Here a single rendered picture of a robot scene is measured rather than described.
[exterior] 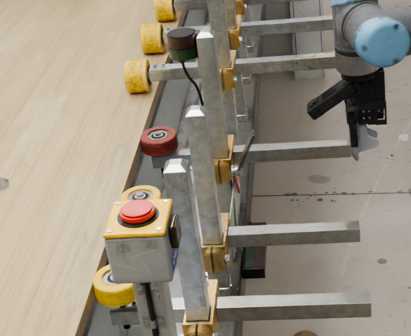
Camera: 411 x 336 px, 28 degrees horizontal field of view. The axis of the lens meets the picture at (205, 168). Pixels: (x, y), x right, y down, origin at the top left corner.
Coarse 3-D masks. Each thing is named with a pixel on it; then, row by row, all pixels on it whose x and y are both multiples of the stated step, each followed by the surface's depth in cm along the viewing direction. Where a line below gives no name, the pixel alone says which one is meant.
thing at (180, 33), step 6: (174, 30) 162; (180, 30) 162; (186, 30) 162; (192, 30) 161; (174, 36) 160; (180, 36) 159; (186, 36) 159; (198, 60) 162; (198, 66) 163; (186, 72) 165; (198, 90) 166
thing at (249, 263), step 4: (248, 224) 180; (252, 224) 180; (248, 248) 172; (252, 248) 172; (248, 252) 171; (252, 252) 171; (248, 256) 170; (252, 256) 170; (248, 260) 168; (252, 260) 168; (248, 264) 167; (252, 264) 167
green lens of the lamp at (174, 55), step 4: (192, 48) 160; (196, 48) 161; (172, 52) 161; (176, 52) 160; (180, 52) 160; (184, 52) 160; (188, 52) 160; (192, 52) 160; (196, 52) 161; (172, 56) 161; (176, 56) 161; (180, 56) 160; (184, 56) 160; (188, 56) 160; (192, 56) 161; (196, 56) 162; (176, 60) 161; (180, 60) 161; (184, 60) 161
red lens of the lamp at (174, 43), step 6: (168, 36) 160; (192, 36) 159; (168, 42) 161; (174, 42) 159; (180, 42) 159; (186, 42) 159; (192, 42) 160; (174, 48) 160; (180, 48) 159; (186, 48) 160
